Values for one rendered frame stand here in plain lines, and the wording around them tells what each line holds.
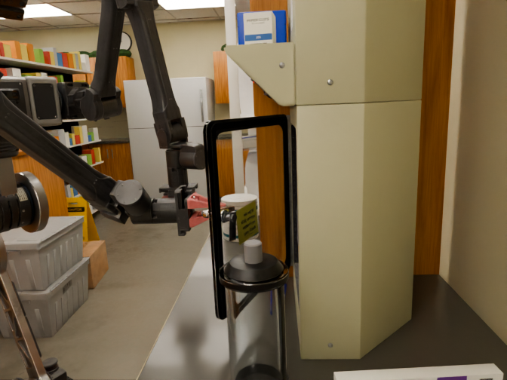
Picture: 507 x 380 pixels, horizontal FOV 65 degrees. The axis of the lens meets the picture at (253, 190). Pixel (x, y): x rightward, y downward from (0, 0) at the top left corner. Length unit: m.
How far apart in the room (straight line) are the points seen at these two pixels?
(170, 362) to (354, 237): 0.42
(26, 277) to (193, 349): 2.12
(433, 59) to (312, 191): 0.55
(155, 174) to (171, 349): 5.10
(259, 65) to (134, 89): 5.24
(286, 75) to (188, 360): 0.56
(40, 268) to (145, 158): 3.37
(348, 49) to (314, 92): 0.08
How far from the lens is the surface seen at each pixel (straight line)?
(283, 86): 0.67
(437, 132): 1.12
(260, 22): 0.75
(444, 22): 1.13
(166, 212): 0.88
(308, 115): 0.68
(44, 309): 2.92
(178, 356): 0.86
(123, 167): 6.17
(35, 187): 1.41
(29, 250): 2.79
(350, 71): 0.69
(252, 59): 0.68
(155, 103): 1.15
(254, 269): 0.59
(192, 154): 1.09
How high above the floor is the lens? 1.42
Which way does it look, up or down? 12 degrees down
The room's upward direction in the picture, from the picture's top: 2 degrees counter-clockwise
